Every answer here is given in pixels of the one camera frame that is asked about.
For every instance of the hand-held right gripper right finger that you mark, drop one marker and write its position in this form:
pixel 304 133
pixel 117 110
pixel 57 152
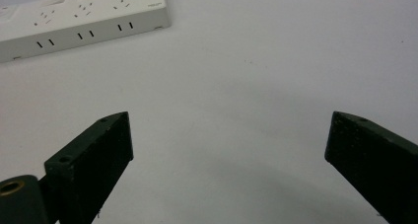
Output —
pixel 374 164

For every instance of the white power strip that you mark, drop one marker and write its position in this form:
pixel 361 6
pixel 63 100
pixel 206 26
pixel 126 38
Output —
pixel 82 23

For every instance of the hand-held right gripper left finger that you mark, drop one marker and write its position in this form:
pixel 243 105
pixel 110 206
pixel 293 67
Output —
pixel 93 164

